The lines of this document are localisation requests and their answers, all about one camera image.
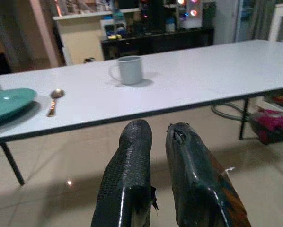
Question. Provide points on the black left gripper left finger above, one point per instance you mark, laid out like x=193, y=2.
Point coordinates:
x=129, y=165

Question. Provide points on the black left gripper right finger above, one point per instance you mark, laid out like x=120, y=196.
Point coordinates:
x=193, y=170

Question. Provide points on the black metal table leg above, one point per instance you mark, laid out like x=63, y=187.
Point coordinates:
x=12, y=163
x=243, y=118

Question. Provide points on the pink and black bag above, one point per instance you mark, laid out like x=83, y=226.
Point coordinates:
x=274, y=123

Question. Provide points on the white enamel mug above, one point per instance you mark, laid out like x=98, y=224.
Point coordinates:
x=129, y=71

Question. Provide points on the gold spoon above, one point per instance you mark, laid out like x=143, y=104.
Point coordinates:
x=57, y=93

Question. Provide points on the black low sideboard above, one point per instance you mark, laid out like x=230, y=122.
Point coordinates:
x=155, y=43

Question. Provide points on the teal plate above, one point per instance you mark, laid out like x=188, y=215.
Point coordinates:
x=9, y=104

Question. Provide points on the white shelf unit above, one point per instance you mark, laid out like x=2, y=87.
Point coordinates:
x=82, y=37

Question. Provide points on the white plastic bottle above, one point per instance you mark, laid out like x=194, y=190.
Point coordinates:
x=170, y=24

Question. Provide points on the computer case with coloured lights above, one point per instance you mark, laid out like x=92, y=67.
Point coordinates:
x=190, y=13

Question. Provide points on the white glass door cabinet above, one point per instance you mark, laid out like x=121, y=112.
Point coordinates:
x=282, y=23

